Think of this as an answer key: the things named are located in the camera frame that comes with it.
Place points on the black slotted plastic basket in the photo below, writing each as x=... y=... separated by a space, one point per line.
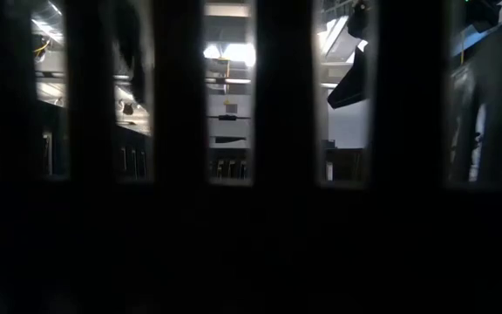
x=251 y=261

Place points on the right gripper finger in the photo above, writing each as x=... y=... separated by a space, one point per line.
x=353 y=83

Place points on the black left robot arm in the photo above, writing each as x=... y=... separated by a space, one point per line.
x=131 y=43

